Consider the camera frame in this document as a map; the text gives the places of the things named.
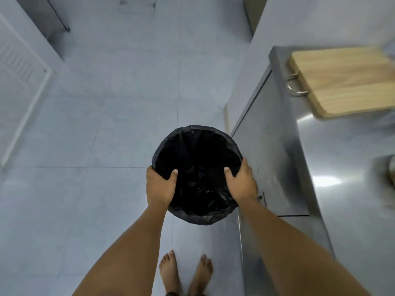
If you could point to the person's left hand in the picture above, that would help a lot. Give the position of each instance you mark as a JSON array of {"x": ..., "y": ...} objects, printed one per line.
[{"x": 158, "y": 188}]

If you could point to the person's right hand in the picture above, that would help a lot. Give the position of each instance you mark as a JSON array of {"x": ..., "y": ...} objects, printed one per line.
[{"x": 243, "y": 184}]

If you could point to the person's right thumb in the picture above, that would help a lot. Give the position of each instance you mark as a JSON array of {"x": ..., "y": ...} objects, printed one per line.
[{"x": 229, "y": 177}]

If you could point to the person's left thumb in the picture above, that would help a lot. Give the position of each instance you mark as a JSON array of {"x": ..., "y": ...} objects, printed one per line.
[{"x": 173, "y": 178}]

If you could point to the black lined trash bin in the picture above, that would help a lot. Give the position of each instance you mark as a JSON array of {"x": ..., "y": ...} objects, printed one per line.
[{"x": 197, "y": 175}]

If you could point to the person's right forearm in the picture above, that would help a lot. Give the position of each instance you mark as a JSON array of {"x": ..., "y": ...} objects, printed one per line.
[{"x": 296, "y": 252}]

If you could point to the person's left forearm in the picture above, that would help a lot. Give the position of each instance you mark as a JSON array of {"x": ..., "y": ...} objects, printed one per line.
[{"x": 126, "y": 254}]

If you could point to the stainless steel counter cabinet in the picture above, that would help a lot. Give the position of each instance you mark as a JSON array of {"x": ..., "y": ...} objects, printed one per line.
[{"x": 308, "y": 181}]

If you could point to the person's left foot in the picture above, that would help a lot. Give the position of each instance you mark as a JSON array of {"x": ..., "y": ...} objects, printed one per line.
[{"x": 169, "y": 272}]

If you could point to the person's foot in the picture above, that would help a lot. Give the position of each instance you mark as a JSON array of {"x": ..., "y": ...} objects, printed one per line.
[
  {"x": 169, "y": 272},
  {"x": 201, "y": 275}
]

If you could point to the person's right foot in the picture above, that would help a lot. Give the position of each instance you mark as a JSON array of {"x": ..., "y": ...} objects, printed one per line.
[{"x": 201, "y": 275}]

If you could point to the wooden cutting board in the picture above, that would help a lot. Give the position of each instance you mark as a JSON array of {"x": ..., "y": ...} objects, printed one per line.
[{"x": 345, "y": 81}]

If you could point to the brown wooden door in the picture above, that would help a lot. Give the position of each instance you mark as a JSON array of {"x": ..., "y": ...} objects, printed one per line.
[{"x": 254, "y": 12}]

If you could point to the white louvered door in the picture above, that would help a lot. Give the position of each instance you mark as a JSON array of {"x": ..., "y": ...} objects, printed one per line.
[{"x": 18, "y": 89}]

